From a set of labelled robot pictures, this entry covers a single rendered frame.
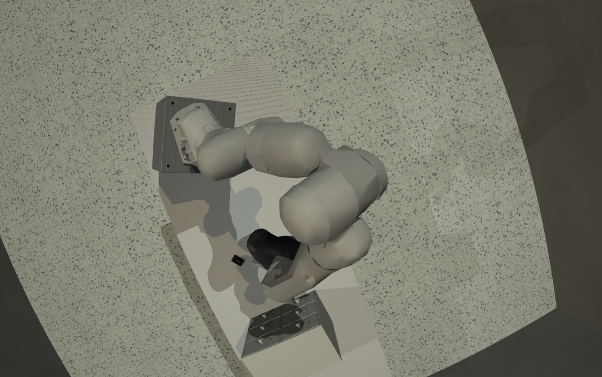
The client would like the black nine-volt battery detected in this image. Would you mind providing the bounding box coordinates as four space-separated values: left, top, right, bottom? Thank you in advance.
232 255 244 266

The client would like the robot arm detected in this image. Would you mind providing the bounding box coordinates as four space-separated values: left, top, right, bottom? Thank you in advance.
170 103 388 303

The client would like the small grey chest of drawers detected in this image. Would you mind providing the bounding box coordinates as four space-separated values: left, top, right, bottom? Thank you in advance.
241 290 342 377

